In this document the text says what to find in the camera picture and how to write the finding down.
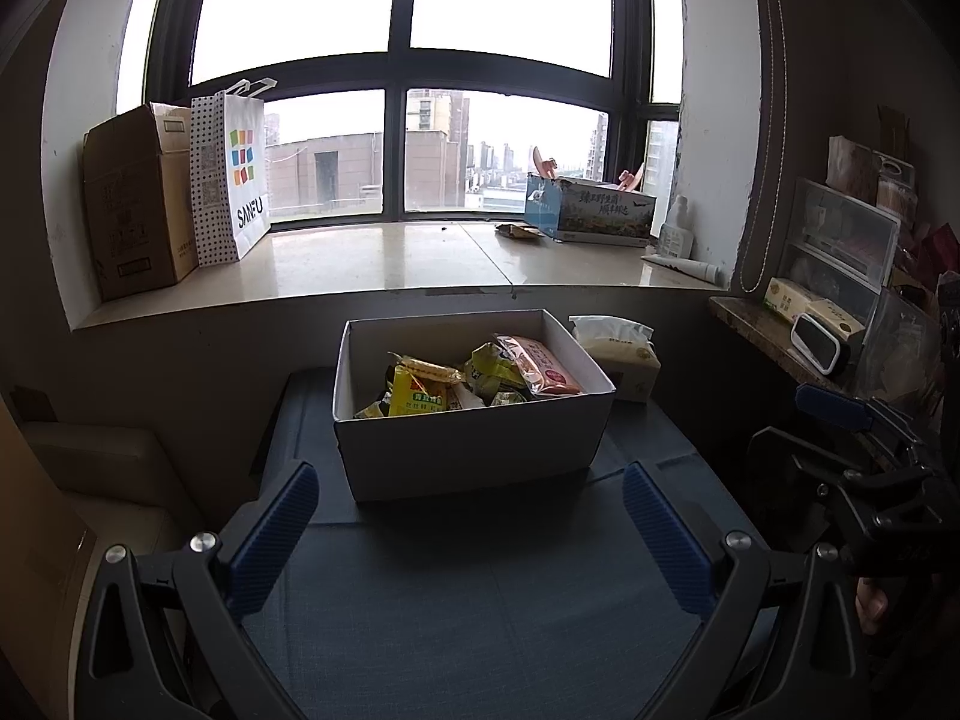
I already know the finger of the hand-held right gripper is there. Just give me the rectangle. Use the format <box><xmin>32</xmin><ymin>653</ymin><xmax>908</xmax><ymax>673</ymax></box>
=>
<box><xmin>750</xmin><ymin>426</ymin><xmax>867</xmax><ymax>533</ymax></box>
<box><xmin>795</xmin><ymin>382</ymin><xmax>931</xmax><ymax>452</ymax></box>

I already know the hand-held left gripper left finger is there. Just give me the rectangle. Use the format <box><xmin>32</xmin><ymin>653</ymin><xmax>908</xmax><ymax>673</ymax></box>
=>
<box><xmin>75</xmin><ymin>460</ymin><xmax>321</xmax><ymax>720</ymax></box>

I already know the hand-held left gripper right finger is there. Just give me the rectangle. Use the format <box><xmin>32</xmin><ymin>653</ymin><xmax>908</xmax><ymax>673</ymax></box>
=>
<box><xmin>621</xmin><ymin>461</ymin><xmax>872</xmax><ymax>720</ymax></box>

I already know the yellow snack packet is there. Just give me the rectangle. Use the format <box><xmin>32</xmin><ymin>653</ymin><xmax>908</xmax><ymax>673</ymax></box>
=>
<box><xmin>386</xmin><ymin>373</ymin><xmax>451</xmax><ymax>419</ymax></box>

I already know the white cardboard box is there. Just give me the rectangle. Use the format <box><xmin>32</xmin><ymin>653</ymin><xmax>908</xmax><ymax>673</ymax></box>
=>
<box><xmin>332</xmin><ymin>307</ymin><xmax>617</xmax><ymax>505</ymax></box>

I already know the pink snack packet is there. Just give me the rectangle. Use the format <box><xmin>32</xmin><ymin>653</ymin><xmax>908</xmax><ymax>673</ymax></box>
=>
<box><xmin>495</xmin><ymin>334</ymin><xmax>584</xmax><ymax>398</ymax></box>

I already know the cream packet with orange ends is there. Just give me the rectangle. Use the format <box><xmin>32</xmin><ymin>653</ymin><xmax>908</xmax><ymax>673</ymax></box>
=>
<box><xmin>386</xmin><ymin>351</ymin><xmax>462</xmax><ymax>383</ymax></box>

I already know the yellow-green snack packet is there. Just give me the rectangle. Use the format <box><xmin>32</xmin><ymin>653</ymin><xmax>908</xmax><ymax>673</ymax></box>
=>
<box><xmin>463</xmin><ymin>341</ymin><xmax>530</xmax><ymax>391</ymax></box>

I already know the person's right hand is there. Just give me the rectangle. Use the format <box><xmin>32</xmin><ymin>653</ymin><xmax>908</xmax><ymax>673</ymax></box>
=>
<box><xmin>855</xmin><ymin>576</ymin><xmax>892</xmax><ymax>635</ymax></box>

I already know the white alarm clock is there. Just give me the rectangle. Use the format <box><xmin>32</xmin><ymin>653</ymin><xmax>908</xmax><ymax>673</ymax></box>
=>
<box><xmin>791</xmin><ymin>313</ymin><xmax>852</xmax><ymax>376</ymax></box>

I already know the clear plastic bag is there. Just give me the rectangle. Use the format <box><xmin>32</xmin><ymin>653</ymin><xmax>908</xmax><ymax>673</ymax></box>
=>
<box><xmin>855</xmin><ymin>289</ymin><xmax>938</xmax><ymax>398</ymax></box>

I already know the small cream tissue pack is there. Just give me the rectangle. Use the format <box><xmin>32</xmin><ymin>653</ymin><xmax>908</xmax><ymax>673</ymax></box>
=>
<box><xmin>806</xmin><ymin>298</ymin><xmax>867</xmax><ymax>338</ymax></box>
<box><xmin>763</xmin><ymin>277</ymin><xmax>815</xmax><ymax>323</ymax></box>

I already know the stone side ledge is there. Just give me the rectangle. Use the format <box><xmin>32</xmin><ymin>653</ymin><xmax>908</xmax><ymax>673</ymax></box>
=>
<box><xmin>709</xmin><ymin>294</ymin><xmax>901</xmax><ymax>451</ymax></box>

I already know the clear plastic drawer organizer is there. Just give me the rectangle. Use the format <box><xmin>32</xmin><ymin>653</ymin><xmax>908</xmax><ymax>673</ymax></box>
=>
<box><xmin>776</xmin><ymin>178</ymin><xmax>901</xmax><ymax>316</ymax></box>

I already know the beige ottoman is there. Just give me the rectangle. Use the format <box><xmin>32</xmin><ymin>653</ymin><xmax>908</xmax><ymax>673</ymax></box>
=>
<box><xmin>19</xmin><ymin>420</ymin><xmax>207</xmax><ymax>533</ymax></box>

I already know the white tube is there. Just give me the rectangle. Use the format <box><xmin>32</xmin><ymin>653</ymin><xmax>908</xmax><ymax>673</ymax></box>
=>
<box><xmin>641</xmin><ymin>251</ymin><xmax>730</xmax><ymax>286</ymax></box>

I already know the grey-blue table cloth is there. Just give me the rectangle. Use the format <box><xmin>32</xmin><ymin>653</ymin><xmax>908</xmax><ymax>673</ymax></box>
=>
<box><xmin>247</xmin><ymin>367</ymin><xmax>781</xmax><ymax>720</ymax></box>

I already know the brown packaged item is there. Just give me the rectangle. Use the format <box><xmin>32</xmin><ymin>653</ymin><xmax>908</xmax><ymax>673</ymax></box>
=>
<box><xmin>825</xmin><ymin>135</ymin><xmax>880</xmax><ymax>203</ymax></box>
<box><xmin>876</xmin><ymin>154</ymin><xmax>920</xmax><ymax>226</ymax></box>

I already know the white plastic bottle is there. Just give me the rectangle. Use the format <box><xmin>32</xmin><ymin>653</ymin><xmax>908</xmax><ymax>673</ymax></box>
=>
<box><xmin>656</xmin><ymin>195</ymin><xmax>695</xmax><ymax>260</ymax></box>

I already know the stone window sill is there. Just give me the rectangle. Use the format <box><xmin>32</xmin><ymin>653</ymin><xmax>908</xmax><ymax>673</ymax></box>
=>
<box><xmin>71</xmin><ymin>217</ymin><xmax>732</xmax><ymax>331</ymax></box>

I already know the blue printed carton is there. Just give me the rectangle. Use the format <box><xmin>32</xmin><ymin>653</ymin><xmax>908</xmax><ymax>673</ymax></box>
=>
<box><xmin>523</xmin><ymin>172</ymin><xmax>658</xmax><ymax>247</ymax></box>

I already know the white dotted shopping bag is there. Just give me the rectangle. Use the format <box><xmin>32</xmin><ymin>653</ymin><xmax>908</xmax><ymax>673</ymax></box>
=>
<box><xmin>190</xmin><ymin>79</ymin><xmax>278</xmax><ymax>269</ymax></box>

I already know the brown cardboard box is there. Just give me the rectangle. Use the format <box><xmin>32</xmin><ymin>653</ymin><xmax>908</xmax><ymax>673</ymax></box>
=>
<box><xmin>82</xmin><ymin>103</ymin><xmax>200</xmax><ymax>303</ymax></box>

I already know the black window frame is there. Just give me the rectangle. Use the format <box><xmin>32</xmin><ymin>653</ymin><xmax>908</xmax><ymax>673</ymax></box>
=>
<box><xmin>142</xmin><ymin>0</ymin><xmax>683</xmax><ymax>224</ymax></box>

